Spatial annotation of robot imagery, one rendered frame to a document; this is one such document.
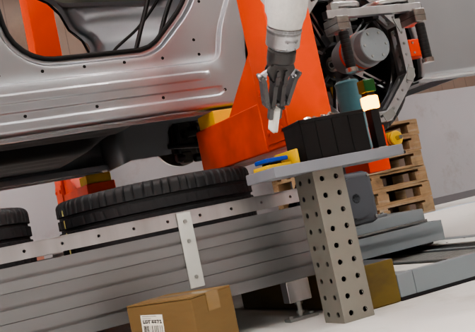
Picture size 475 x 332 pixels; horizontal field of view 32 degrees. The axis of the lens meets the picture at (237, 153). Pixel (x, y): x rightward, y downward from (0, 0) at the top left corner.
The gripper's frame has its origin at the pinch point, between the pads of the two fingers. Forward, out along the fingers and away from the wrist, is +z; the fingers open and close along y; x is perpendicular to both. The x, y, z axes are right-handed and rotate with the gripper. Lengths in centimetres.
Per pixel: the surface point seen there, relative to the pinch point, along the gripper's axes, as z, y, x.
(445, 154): 323, 538, 459
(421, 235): 73, 90, 27
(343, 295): 42, 11, -28
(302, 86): 2.5, 23.8, 23.0
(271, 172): 11.3, -4.2, -8.4
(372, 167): 48, 72, 41
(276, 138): 18.4, 15.8, 22.2
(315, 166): 10.9, 8.6, -9.8
